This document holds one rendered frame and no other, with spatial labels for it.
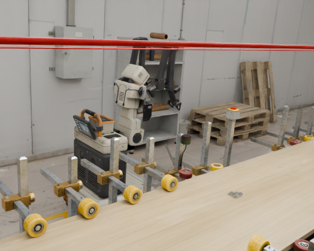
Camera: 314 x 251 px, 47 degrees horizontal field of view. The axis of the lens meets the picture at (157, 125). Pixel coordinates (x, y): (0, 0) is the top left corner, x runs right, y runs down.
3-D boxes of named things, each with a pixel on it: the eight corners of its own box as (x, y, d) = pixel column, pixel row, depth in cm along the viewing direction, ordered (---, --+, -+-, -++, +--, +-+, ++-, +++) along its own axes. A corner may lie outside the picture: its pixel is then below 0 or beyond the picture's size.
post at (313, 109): (301, 154, 352) (311, 106, 338) (303, 153, 354) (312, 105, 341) (305, 155, 349) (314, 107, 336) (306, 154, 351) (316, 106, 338)
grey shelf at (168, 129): (112, 144, 528) (116, 36, 486) (158, 135, 586) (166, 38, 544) (130, 154, 497) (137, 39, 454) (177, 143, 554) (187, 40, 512)
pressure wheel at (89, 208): (83, 195, 163) (95, 199, 169) (75, 211, 162) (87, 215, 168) (90, 200, 159) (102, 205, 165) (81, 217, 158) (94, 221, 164)
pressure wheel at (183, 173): (175, 187, 224) (177, 170, 221) (184, 184, 230) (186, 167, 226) (184, 191, 219) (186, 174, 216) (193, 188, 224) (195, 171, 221)
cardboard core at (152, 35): (149, 32, 512) (164, 33, 491) (154, 32, 518) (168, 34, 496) (149, 38, 515) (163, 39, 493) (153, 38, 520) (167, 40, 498)
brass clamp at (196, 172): (190, 173, 247) (191, 166, 246) (203, 169, 256) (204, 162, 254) (197, 176, 243) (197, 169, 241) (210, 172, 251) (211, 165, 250)
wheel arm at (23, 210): (-9, 184, 182) (-9, 177, 181) (-1, 182, 184) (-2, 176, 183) (31, 229, 146) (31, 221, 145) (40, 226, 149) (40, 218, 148)
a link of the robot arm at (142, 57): (137, 37, 352) (144, 38, 345) (142, 37, 356) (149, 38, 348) (135, 80, 365) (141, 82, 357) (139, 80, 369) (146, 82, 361)
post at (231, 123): (220, 176, 270) (227, 118, 258) (224, 174, 273) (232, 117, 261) (225, 178, 267) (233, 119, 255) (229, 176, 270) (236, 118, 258)
